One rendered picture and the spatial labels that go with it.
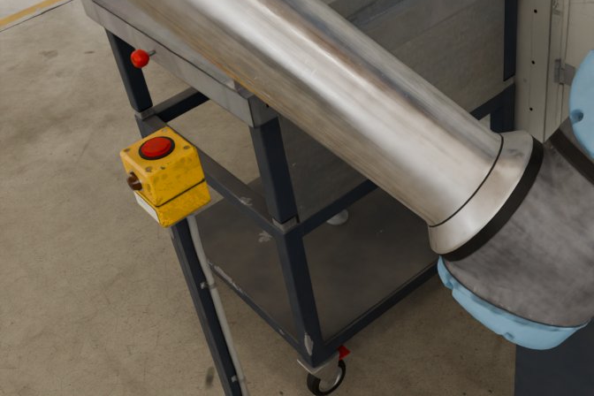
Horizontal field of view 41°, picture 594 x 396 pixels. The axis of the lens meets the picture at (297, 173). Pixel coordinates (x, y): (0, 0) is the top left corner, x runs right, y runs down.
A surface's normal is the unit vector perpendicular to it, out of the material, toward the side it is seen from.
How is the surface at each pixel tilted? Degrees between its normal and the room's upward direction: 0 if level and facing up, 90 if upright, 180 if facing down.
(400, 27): 90
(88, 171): 0
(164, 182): 90
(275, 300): 0
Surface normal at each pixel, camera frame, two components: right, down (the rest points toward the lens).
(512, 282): -0.43, 0.36
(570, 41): -0.78, 0.48
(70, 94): -0.15, -0.77
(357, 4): 0.61, 0.43
